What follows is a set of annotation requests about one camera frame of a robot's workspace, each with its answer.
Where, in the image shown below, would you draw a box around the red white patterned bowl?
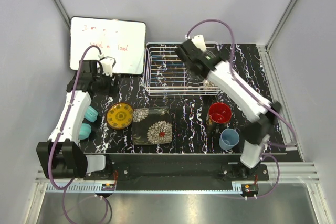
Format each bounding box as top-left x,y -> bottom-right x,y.
203,79 -> 217,90

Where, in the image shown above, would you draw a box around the white wire dish rack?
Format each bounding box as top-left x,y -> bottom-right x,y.
142,42 -> 220,97

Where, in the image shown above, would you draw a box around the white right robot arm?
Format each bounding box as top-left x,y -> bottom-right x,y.
175,38 -> 281,180

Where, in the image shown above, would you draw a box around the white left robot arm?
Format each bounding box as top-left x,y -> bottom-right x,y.
36,57 -> 117,180

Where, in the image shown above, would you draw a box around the teal cat ear headphones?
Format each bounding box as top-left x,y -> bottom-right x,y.
51,104 -> 99,141

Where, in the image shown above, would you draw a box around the yellow patterned small plate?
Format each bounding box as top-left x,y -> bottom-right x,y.
106,102 -> 134,130

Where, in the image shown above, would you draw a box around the white whiteboard with red writing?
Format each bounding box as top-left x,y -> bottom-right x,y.
70,17 -> 146,75

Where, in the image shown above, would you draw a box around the red black mug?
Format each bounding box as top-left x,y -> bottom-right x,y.
205,102 -> 232,138

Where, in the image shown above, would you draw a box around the black floral square plate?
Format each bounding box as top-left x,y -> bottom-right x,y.
132,107 -> 173,145

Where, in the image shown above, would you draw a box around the light blue plastic cup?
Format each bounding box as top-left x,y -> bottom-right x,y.
219,128 -> 240,150

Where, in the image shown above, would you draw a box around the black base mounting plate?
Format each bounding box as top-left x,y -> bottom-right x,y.
85,162 -> 270,182

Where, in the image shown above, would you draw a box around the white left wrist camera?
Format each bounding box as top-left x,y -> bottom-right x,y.
99,56 -> 116,77

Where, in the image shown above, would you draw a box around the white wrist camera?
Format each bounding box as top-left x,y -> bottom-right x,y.
191,35 -> 207,52
99,56 -> 116,77

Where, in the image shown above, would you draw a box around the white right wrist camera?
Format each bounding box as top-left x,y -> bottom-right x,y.
191,35 -> 207,52

